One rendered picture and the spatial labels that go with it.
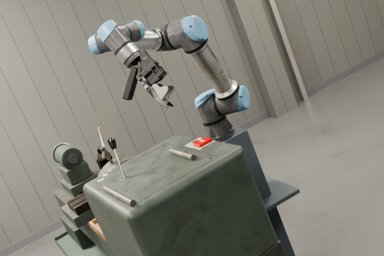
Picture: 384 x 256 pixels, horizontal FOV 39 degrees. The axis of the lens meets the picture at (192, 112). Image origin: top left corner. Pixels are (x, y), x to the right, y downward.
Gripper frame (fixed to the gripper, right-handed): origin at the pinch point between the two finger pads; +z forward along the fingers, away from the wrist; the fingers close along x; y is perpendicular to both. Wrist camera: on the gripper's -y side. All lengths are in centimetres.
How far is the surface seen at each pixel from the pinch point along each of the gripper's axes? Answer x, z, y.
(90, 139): 343, -69, -160
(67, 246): 148, 6, -146
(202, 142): 24.1, 16.8, -4.5
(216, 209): 1.6, 37.7, -11.3
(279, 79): 440, 13, 21
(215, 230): 1.2, 42.9, -16.5
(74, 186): 138, -19, -110
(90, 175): 146, -18, -101
